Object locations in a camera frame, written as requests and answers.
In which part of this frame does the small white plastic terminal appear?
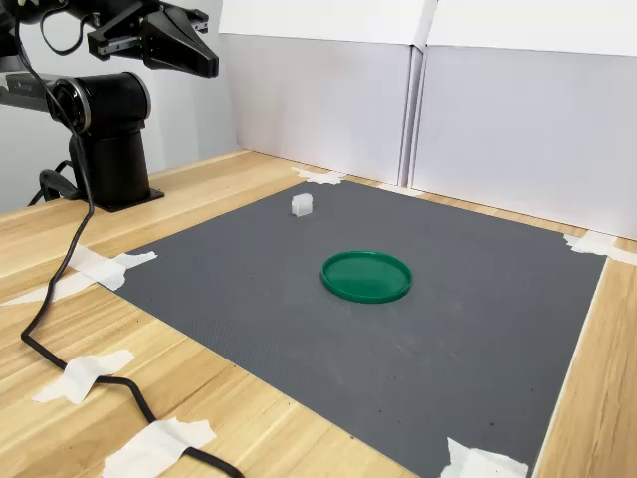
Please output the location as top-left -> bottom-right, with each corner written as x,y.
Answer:
289,192 -> 316,219

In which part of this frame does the black base power cable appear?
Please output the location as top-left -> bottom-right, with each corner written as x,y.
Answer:
27,158 -> 84,208

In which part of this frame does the long black camera cable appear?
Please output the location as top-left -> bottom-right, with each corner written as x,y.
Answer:
13,0 -> 246,478

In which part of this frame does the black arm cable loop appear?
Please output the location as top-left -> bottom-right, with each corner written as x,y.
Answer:
39,7 -> 94,57

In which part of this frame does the white tape patch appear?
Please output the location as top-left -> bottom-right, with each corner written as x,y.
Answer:
290,166 -> 347,187
439,436 -> 530,478
0,243 -> 159,308
31,349 -> 136,405
101,416 -> 218,478
376,183 -> 425,197
562,230 -> 637,264

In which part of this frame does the dark grey mat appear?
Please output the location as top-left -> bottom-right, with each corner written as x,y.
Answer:
97,178 -> 609,478

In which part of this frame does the round green lid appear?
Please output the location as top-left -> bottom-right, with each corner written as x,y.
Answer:
320,250 -> 414,305

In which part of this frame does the white partition panel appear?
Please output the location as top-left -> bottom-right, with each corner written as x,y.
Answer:
217,0 -> 430,188
408,0 -> 637,242

